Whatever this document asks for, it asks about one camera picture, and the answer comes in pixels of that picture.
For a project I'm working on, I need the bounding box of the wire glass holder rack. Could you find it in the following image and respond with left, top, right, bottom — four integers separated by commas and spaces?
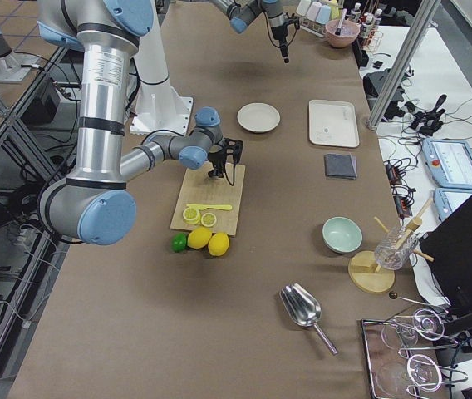
374, 308, 469, 398

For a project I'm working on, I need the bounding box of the lemon slice lower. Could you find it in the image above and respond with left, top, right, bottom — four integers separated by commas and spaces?
182, 207, 201, 224

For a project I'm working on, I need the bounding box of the black monitor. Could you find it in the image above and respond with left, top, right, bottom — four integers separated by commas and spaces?
420, 195, 472, 313

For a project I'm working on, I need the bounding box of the yellow plastic knife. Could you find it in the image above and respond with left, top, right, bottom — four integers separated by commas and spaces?
186, 203, 233, 211

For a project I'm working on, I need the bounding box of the whole yellow lemon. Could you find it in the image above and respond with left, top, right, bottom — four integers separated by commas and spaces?
208, 232, 230, 257
187, 226, 213, 249

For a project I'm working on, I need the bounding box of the whole yellow lemon lower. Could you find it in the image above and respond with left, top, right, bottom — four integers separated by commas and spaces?
187, 226, 213, 249

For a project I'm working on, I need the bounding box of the blue teach pendant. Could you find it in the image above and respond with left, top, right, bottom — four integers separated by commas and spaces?
433, 188, 472, 222
421, 138, 472, 190

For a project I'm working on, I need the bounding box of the metal ice scoop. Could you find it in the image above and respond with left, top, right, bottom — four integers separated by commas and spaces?
279, 283, 338, 356

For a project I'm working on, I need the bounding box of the clear glass cup on rack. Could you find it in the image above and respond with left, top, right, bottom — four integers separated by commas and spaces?
375, 226, 419, 270

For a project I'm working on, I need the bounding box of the metal scoop handle in bowl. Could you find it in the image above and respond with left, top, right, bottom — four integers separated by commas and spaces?
335, 8, 347, 36

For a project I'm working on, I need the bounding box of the mint green bowl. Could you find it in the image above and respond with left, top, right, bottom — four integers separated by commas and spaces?
322, 216, 362, 254

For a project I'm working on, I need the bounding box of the bamboo cutting board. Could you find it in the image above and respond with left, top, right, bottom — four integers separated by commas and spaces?
170, 162, 246, 236

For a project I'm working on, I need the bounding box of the aluminium frame post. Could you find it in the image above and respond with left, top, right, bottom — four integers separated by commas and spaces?
367, 0, 440, 131

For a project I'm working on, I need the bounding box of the whole yellow lemon upper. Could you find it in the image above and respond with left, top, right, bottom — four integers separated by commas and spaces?
208, 232, 230, 257

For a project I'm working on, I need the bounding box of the green lime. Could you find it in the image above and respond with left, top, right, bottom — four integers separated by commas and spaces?
171, 233, 188, 253

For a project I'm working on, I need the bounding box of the beige round plate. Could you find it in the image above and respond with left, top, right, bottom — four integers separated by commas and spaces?
237, 102, 281, 133

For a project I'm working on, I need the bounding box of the lemon slice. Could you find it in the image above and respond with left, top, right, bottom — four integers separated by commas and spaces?
182, 207, 201, 224
200, 212, 217, 228

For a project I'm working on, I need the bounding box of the grey folded cloth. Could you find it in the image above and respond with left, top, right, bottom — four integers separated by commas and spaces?
324, 153, 357, 180

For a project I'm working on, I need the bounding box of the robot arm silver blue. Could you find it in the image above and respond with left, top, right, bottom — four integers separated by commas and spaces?
210, 0, 300, 63
37, 1, 231, 245

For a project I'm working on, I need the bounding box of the pink bowl with ice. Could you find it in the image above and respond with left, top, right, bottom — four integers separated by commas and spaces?
325, 19, 361, 48

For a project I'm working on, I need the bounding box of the cream rabbit tray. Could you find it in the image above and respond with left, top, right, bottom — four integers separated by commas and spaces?
308, 100, 360, 148

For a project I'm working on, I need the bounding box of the blue teach pendant lower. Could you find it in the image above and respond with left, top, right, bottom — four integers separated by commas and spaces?
433, 188, 472, 222

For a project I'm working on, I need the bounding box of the lemon slice upper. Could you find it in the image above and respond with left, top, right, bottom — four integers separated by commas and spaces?
200, 212, 217, 228

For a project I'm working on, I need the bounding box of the wooden cup rack stand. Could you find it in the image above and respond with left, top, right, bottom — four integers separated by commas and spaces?
348, 198, 435, 294

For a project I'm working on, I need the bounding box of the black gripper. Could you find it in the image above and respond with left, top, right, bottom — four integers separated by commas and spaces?
208, 138, 243, 179
269, 13, 300, 63

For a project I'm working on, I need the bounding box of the blue teach pendant upper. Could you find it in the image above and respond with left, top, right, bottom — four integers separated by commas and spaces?
421, 138, 472, 190

